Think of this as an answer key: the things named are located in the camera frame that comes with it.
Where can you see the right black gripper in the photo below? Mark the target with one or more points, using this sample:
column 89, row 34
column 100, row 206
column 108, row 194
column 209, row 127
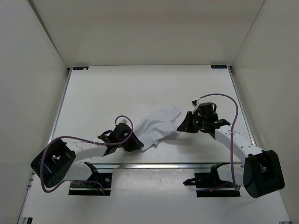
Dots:
column 186, row 127

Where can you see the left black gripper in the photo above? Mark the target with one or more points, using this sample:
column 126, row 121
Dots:
column 134, row 144

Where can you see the white fabric skirt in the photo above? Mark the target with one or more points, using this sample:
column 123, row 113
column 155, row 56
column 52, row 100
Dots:
column 156, row 126

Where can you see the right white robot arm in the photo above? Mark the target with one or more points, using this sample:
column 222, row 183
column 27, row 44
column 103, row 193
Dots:
column 260, row 172

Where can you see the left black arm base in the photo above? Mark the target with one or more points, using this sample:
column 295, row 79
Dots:
column 98, row 183

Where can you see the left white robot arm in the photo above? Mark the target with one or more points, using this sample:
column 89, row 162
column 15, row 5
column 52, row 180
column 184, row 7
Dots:
column 63, row 159

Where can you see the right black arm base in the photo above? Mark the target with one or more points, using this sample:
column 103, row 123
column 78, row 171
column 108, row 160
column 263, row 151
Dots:
column 210, row 185

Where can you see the right blue corner label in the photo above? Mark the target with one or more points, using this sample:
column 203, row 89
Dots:
column 218, row 66

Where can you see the blue corner label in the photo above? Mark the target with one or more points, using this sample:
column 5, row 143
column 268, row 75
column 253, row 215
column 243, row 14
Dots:
column 218, row 66
column 80, row 68

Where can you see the left blue corner label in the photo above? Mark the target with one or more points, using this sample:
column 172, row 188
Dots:
column 80, row 68

